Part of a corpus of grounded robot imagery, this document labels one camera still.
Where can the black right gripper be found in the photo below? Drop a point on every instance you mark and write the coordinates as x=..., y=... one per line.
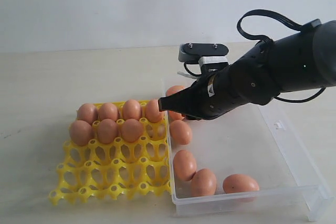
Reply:
x=211, y=97

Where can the brown egg placed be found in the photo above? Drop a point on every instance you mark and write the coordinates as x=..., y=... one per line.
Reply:
x=131, y=110
x=131, y=130
x=108, y=111
x=107, y=131
x=88, y=113
x=152, y=111
x=81, y=132

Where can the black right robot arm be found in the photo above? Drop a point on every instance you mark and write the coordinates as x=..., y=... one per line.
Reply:
x=303, y=61

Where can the brown egg back left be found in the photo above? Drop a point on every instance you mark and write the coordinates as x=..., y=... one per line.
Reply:
x=174, y=89

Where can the brown egg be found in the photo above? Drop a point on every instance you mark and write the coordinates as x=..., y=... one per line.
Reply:
x=203, y=183
x=180, y=132
x=184, y=165
x=174, y=89
x=239, y=183

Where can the brown egg left column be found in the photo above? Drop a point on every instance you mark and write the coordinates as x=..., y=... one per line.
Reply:
x=175, y=116

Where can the brown egg left lower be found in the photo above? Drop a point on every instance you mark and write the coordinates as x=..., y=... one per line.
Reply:
x=180, y=132

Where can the brown egg front left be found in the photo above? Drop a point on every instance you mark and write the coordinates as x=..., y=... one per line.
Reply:
x=184, y=165

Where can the clear plastic container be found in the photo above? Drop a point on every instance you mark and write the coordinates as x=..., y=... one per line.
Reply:
x=289, y=149

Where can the brown egg front bottom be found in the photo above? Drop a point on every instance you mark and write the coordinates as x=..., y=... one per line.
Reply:
x=203, y=183

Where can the brown egg front middle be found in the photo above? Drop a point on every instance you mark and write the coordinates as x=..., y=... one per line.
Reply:
x=239, y=183

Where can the yellow plastic egg tray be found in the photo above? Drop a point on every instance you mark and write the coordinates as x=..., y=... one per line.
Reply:
x=99, y=170

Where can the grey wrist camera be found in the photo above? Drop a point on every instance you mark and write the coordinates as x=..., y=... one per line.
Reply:
x=191, y=53

